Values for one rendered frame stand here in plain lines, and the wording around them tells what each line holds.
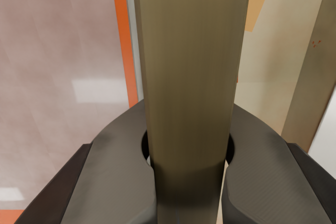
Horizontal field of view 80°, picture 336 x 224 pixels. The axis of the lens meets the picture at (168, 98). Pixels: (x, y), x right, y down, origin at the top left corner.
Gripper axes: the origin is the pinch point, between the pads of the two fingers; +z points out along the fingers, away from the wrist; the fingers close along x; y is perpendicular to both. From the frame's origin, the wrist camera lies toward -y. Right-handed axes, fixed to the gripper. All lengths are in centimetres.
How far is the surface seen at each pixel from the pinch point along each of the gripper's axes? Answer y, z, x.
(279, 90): 2.0, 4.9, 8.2
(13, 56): -1.4, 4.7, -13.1
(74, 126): 5.4, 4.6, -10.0
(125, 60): -0.9, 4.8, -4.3
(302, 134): 4.6, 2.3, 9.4
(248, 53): -1.2, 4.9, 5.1
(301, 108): 2.8, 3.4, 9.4
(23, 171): 11.4, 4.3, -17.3
